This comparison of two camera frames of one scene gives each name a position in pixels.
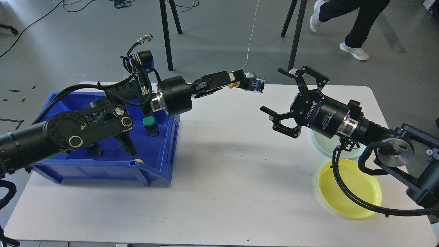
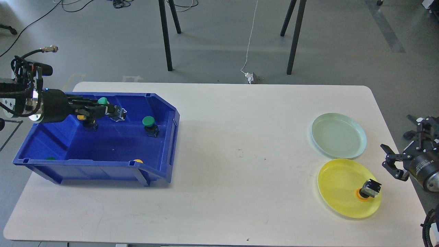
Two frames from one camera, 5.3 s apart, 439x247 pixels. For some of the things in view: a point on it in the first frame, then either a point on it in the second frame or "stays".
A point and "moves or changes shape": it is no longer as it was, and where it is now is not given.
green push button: [95, 149] moves or changes shape
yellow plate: [366, 186] stays
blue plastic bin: [154, 137] stays
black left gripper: [176, 94] to [56, 106]
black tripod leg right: [299, 24] stays
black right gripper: [330, 117] to [424, 159]
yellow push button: [233, 84] to [370, 188]
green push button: [152, 129] stays
